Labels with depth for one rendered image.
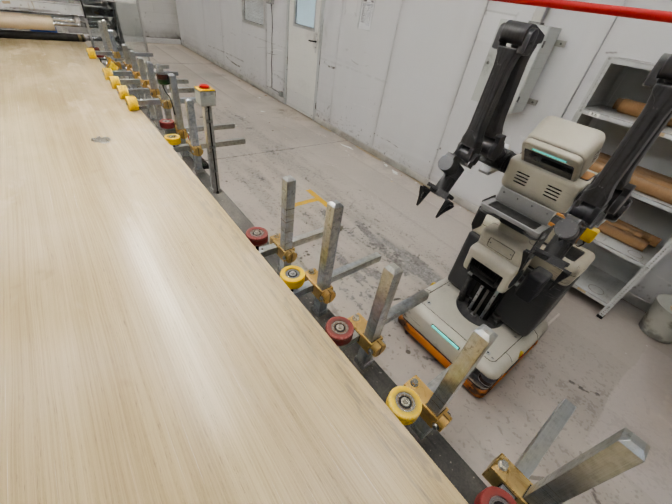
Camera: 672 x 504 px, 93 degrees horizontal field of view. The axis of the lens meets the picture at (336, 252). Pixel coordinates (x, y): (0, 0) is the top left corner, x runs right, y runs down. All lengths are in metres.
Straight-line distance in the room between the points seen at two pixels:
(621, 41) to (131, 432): 3.36
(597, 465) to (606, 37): 2.93
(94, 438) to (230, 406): 0.25
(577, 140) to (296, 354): 1.13
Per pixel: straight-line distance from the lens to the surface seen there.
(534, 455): 0.99
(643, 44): 3.25
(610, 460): 0.74
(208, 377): 0.84
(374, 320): 0.92
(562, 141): 1.38
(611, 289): 3.29
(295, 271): 1.05
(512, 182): 1.50
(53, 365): 0.98
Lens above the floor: 1.62
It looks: 38 degrees down
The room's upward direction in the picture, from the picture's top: 10 degrees clockwise
